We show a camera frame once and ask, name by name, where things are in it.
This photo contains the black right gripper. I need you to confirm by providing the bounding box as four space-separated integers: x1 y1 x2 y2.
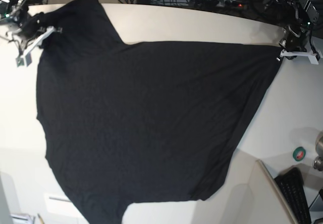
16 17 42 40

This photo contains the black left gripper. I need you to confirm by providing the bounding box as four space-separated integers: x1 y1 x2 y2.
282 26 309 52

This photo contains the black t-shirt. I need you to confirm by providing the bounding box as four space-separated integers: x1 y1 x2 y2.
34 0 281 223

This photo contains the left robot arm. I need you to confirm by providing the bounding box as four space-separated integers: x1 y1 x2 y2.
273 0 322 54

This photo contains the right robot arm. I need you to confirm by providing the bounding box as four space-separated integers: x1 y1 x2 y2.
1 0 48 40

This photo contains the black power strip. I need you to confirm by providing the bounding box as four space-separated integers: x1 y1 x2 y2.
188 0 247 10

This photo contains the green tape roll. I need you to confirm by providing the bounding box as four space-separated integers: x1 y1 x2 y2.
292 146 306 162

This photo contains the silver metal cylinder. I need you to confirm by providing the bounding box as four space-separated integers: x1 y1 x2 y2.
313 137 323 172

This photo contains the black keyboard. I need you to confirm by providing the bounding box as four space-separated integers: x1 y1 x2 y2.
275 167 311 224

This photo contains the pencil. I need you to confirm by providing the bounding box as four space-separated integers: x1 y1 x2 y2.
37 213 45 224

